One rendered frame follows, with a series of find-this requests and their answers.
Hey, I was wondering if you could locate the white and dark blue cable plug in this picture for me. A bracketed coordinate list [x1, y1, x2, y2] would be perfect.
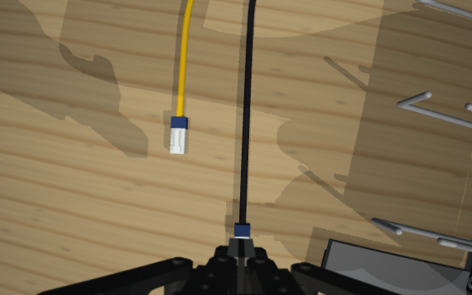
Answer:
[234, 223, 251, 238]

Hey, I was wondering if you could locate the yellow cable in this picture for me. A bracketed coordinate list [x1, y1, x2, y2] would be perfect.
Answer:
[176, 0, 194, 116]

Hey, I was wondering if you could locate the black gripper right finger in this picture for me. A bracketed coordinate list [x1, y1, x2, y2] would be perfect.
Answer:
[240, 238, 401, 295]

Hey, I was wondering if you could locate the dark grey patch panel rack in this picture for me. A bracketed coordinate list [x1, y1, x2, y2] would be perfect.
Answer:
[321, 0, 472, 295]

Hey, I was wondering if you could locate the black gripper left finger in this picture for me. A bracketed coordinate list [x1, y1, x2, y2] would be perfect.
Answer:
[36, 238, 242, 295]

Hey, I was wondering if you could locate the black cable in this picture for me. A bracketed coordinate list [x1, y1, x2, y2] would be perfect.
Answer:
[239, 0, 256, 225]

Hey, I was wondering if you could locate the white cable plug with dark blue boot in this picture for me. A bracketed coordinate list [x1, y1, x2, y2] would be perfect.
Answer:
[170, 116, 188, 154]

